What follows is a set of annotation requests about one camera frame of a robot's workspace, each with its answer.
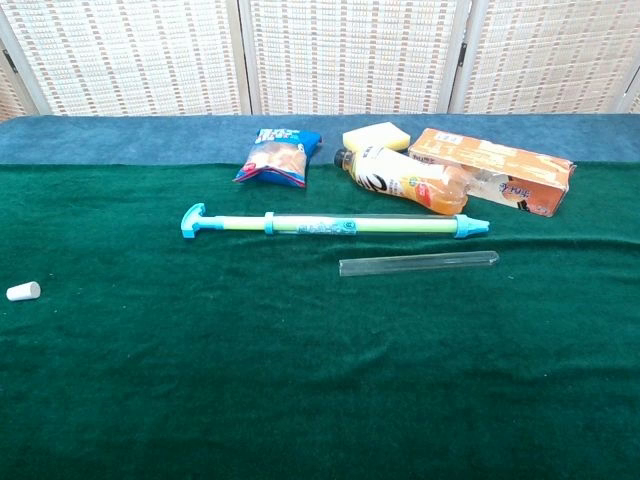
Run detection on clear glass tube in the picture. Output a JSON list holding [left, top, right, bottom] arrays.
[[338, 250, 501, 278]]

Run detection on white rubber stopper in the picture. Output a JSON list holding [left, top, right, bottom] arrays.
[[6, 281, 42, 302]]

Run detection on cyan green toy water pump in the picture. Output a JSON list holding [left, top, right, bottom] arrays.
[[180, 202, 491, 240]]

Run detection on blue snack chip bag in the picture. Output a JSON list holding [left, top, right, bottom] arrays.
[[233, 127, 322, 189]]

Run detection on orange drink bottle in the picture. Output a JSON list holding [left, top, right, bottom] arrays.
[[333, 144, 470, 217]]

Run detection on green velvet table cloth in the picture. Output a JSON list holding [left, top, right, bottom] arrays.
[[0, 162, 640, 480]]

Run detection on yellow sponge block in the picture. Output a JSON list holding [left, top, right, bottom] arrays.
[[342, 121, 412, 153]]

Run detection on orange carton box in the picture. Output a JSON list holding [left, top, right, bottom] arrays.
[[408, 127, 577, 219]]

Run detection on blue table cloth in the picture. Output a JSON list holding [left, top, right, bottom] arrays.
[[0, 113, 640, 167]]

